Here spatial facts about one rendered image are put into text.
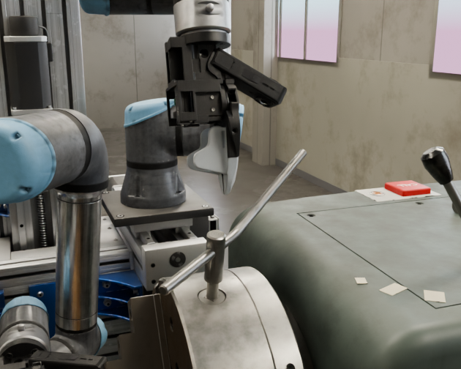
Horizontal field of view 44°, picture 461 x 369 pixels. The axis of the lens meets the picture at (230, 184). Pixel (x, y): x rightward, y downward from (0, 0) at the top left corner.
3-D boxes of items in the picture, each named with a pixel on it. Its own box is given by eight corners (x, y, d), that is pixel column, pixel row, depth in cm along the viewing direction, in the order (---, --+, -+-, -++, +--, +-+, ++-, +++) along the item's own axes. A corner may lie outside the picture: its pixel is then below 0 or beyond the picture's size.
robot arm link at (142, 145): (129, 152, 135) (127, 95, 132) (186, 152, 135) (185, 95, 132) (121, 163, 124) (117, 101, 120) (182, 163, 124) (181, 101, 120)
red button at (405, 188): (410, 189, 109) (411, 179, 108) (430, 198, 103) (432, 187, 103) (383, 192, 107) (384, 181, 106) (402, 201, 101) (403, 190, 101)
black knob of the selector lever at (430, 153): (439, 179, 73) (443, 143, 72) (456, 186, 70) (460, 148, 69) (413, 182, 72) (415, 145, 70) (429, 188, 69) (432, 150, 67)
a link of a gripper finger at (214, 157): (192, 197, 76) (186, 128, 75) (234, 193, 77) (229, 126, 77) (198, 198, 73) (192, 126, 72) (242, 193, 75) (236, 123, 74)
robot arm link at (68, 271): (72, 96, 99) (68, 338, 114) (30, 103, 89) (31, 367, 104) (130, 106, 95) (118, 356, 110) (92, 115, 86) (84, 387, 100)
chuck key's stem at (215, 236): (213, 323, 68) (219, 240, 63) (197, 317, 69) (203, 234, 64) (222, 314, 70) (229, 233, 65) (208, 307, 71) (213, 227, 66)
